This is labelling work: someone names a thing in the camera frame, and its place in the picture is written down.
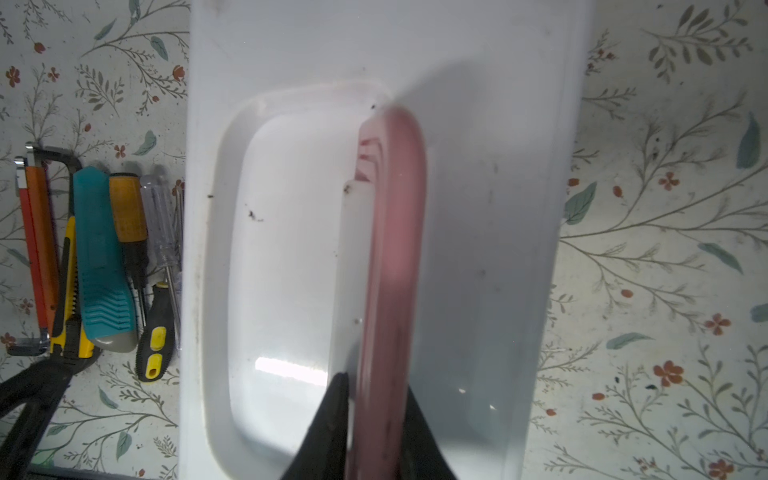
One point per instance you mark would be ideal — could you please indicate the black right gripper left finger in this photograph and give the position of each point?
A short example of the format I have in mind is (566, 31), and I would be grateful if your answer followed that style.
(323, 452)

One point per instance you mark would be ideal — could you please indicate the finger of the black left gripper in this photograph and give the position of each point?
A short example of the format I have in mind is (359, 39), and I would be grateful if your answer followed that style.
(39, 390)

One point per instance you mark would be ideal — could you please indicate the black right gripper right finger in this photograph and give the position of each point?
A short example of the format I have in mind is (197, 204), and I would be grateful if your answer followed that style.
(420, 456)

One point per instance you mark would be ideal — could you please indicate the clear handle screwdriver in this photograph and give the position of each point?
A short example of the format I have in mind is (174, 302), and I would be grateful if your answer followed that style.
(162, 238)

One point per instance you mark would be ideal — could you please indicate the pink tool box handle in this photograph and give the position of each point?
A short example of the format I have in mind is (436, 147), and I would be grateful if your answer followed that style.
(391, 157)

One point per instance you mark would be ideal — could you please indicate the white blue tool box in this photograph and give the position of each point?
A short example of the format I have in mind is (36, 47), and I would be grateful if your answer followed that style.
(373, 198)

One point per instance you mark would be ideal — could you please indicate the yellow black utility knife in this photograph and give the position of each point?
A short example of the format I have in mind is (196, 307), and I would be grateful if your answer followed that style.
(68, 339)

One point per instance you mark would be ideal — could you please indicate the black yellow small screwdriver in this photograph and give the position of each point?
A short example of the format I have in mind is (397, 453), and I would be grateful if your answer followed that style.
(157, 342)

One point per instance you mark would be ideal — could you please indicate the orange hacksaw blade bar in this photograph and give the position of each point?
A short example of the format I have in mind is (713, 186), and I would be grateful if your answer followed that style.
(44, 230)

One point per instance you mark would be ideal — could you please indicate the red hacksaw blade bar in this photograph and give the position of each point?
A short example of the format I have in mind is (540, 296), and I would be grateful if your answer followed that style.
(40, 344)

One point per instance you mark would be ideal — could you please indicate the teal handle tool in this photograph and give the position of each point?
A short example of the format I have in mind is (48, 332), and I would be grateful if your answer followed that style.
(107, 305)

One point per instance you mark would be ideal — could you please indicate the orange handle screwdriver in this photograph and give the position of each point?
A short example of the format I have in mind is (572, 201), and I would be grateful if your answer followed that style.
(131, 228)

